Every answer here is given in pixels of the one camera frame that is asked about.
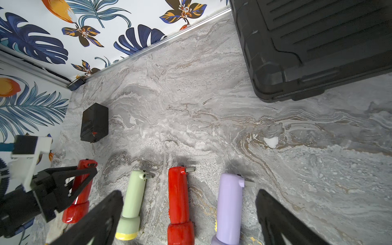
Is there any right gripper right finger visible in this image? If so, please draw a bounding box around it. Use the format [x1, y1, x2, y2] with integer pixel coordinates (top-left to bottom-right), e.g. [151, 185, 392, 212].
[255, 189, 328, 245]

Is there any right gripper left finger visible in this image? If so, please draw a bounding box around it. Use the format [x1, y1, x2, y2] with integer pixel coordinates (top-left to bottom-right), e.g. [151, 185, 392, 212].
[52, 190, 124, 245]

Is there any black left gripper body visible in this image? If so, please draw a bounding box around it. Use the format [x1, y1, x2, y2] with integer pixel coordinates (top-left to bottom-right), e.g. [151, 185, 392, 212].
[1, 171, 66, 237]

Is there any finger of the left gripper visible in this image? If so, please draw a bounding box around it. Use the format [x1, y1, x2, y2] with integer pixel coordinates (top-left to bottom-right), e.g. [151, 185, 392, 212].
[55, 180, 91, 211]
[46, 166, 98, 184]

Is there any red flashlight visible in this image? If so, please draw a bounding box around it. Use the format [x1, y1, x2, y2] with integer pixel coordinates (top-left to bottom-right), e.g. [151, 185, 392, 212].
[167, 166, 195, 245]
[62, 159, 98, 224]

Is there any green flashlight back row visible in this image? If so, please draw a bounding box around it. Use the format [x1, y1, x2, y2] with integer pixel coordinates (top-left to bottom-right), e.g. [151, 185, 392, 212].
[115, 170, 153, 241]

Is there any purple flashlight back right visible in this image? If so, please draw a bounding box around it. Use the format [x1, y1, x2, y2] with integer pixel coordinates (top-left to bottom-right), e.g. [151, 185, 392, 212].
[211, 173, 256, 245]

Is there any small black box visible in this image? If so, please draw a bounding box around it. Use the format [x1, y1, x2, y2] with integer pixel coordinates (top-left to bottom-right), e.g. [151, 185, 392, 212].
[80, 103, 109, 143]

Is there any black tape roll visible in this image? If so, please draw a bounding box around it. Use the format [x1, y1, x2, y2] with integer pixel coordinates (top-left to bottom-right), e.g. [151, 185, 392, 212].
[67, 76, 86, 91]

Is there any large black tool case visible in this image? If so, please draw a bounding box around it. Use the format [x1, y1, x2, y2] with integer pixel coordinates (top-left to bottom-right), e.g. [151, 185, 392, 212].
[230, 1, 392, 103]

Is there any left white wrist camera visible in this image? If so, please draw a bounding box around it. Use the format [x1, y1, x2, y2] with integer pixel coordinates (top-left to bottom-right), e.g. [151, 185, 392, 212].
[9, 135, 53, 193]

